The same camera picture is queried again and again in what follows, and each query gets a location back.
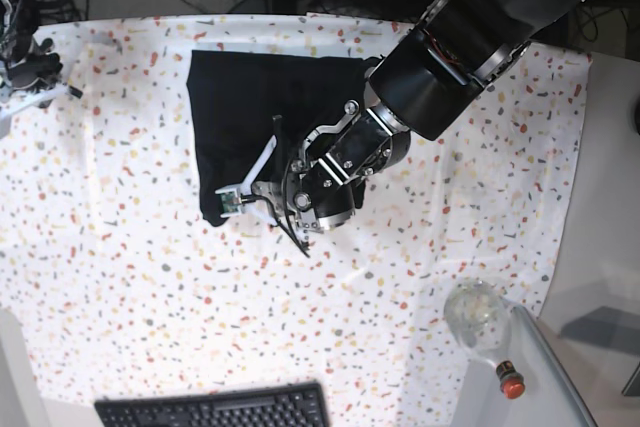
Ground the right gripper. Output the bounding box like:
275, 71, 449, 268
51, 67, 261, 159
7, 53, 83, 99

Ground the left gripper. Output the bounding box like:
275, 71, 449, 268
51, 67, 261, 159
272, 115, 356, 258

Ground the dark navy t-shirt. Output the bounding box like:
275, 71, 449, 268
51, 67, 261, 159
187, 50, 378, 227

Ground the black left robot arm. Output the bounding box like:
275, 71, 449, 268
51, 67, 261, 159
277, 0, 582, 251

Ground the speckled white tablecloth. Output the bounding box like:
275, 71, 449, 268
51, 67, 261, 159
1, 14, 591, 426

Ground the black keyboard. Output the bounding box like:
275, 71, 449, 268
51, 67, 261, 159
94, 382, 331, 427

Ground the clear glass bottle red cap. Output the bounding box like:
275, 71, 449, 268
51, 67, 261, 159
443, 279, 526, 400

